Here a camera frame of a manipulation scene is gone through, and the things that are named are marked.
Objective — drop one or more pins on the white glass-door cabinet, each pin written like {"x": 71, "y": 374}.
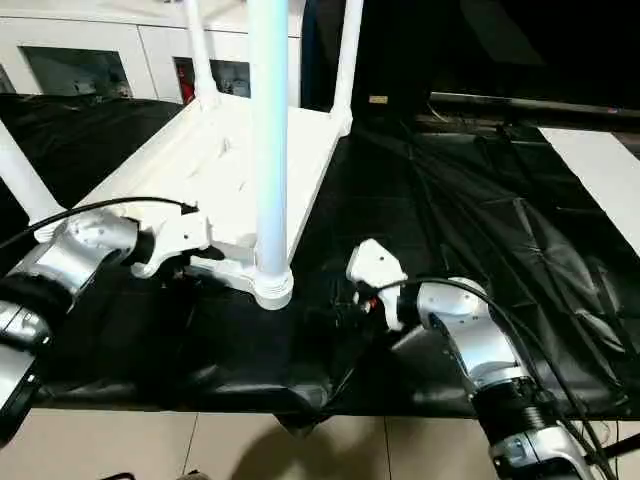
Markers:
{"x": 150, "y": 45}

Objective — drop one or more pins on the white plastic table top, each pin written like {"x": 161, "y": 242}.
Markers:
{"x": 225, "y": 150}

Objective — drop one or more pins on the black glossy mat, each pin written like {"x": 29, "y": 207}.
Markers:
{"x": 450, "y": 200}

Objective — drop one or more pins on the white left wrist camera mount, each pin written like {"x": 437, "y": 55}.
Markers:
{"x": 180, "y": 235}

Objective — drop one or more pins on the long black metal rail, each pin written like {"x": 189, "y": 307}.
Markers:
{"x": 525, "y": 103}

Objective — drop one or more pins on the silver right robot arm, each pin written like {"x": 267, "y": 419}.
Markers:
{"x": 450, "y": 305}

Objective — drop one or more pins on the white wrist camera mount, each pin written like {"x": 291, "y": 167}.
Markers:
{"x": 180, "y": 235}
{"x": 375, "y": 265}

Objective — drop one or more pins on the flat white board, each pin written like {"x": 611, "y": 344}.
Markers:
{"x": 600, "y": 165}

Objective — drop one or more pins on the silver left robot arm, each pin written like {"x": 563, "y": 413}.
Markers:
{"x": 85, "y": 240}

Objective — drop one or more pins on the white plastic table leg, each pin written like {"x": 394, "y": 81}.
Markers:
{"x": 200, "y": 50}
{"x": 270, "y": 150}
{"x": 25, "y": 175}
{"x": 347, "y": 50}

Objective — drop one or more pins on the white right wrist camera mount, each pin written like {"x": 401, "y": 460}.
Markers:
{"x": 375, "y": 265}

